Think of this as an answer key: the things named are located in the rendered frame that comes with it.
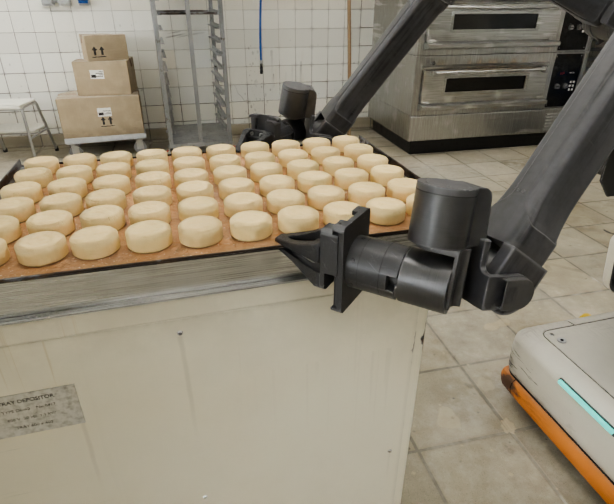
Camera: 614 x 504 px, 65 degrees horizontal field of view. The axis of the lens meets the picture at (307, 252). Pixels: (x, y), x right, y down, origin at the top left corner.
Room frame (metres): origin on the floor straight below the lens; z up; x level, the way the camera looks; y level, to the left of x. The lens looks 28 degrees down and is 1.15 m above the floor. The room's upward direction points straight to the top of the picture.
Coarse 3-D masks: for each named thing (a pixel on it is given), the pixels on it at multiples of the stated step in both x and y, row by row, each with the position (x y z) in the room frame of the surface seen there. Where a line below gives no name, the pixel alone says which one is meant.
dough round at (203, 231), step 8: (200, 216) 0.52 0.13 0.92; (208, 216) 0.52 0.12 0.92; (184, 224) 0.50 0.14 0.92; (192, 224) 0.50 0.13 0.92; (200, 224) 0.50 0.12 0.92; (208, 224) 0.50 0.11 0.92; (216, 224) 0.50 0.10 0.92; (184, 232) 0.48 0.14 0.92; (192, 232) 0.48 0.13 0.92; (200, 232) 0.48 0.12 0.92; (208, 232) 0.48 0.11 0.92; (216, 232) 0.49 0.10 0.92; (184, 240) 0.48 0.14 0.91; (192, 240) 0.48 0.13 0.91; (200, 240) 0.48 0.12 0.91; (208, 240) 0.48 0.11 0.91; (216, 240) 0.49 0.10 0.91
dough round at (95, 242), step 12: (84, 228) 0.49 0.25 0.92; (96, 228) 0.49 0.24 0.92; (108, 228) 0.49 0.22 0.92; (72, 240) 0.46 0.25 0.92; (84, 240) 0.46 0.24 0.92; (96, 240) 0.46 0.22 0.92; (108, 240) 0.46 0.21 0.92; (72, 252) 0.46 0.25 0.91; (84, 252) 0.45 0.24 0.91; (96, 252) 0.45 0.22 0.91; (108, 252) 0.46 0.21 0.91
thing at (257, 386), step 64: (0, 320) 0.43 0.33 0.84; (64, 320) 0.44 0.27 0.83; (128, 320) 0.46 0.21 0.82; (192, 320) 0.48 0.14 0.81; (256, 320) 0.50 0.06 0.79; (320, 320) 0.52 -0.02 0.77; (384, 320) 0.55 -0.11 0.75; (0, 384) 0.42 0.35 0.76; (64, 384) 0.43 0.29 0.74; (128, 384) 0.45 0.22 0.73; (192, 384) 0.47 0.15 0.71; (256, 384) 0.50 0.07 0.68; (320, 384) 0.52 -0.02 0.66; (384, 384) 0.55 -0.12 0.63; (0, 448) 0.41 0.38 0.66; (64, 448) 0.43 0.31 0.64; (128, 448) 0.45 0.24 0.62; (192, 448) 0.47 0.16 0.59; (256, 448) 0.50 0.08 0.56; (320, 448) 0.52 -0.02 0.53; (384, 448) 0.55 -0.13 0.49
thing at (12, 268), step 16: (208, 160) 0.81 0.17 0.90; (96, 176) 0.72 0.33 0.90; (208, 176) 0.72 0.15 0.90; (368, 176) 0.72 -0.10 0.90; (176, 192) 0.65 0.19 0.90; (256, 192) 0.65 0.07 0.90; (128, 208) 0.60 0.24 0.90; (176, 208) 0.60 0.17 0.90; (80, 224) 0.54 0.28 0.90; (128, 224) 0.54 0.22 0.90; (176, 224) 0.54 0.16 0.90; (224, 224) 0.54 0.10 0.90; (272, 224) 0.54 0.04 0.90; (320, 224) 0.54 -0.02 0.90; (400, 224) 0.54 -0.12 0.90; (16, 240) 0.50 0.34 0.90; (176, 240) 0.50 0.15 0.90; (224, 240) 0.50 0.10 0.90; (272, 240) 0.50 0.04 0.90; (16, 256) 0.46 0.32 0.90; (112, 256) 0.46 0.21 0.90; (128, 256) 0.46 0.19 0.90; (144, 256) 0.46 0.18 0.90; (160, 256) 0.46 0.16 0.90; (176, 256) 0.46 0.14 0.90; (0, 272) 0.43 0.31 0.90; (16, 272) 0.43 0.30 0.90; (32, 272) 0.43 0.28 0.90; (48, 272) 0.43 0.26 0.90
